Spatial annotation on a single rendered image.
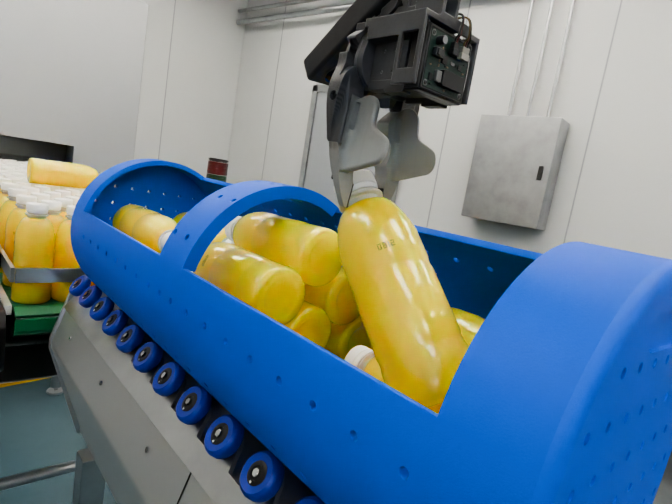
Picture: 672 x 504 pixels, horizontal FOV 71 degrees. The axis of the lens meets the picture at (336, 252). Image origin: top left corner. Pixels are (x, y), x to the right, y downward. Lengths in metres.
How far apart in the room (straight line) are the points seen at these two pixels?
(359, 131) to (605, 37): 3.76
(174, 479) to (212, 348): 0.20
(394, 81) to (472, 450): 0.26
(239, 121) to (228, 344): 5.84
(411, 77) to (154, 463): 0.53
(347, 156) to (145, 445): 0.46
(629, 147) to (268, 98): 3.81
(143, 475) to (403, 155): 0.50
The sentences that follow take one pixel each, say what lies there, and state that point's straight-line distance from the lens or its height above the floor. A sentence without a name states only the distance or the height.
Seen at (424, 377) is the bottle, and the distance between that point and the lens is 0.35.
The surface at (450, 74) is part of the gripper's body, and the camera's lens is 0.40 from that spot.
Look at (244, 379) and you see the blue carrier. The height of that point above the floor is 1.07.
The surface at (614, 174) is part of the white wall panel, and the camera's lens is 3.86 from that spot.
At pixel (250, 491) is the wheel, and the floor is 0.96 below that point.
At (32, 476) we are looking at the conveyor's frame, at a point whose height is 0.31.
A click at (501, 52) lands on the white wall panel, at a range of 4.32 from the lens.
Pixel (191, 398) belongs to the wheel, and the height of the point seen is 0.97.
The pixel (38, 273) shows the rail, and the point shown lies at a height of 0.97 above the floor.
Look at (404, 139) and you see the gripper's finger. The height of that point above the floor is 1.30.
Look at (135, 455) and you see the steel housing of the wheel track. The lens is 0.71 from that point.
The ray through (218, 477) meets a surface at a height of 0.93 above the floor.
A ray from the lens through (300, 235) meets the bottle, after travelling 0.54.
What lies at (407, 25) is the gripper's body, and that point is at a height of 1.37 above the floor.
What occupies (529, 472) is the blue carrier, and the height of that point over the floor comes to 1.13.
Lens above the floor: 1.25
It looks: 8 degrees down
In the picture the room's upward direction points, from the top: 9 degrees clockwise
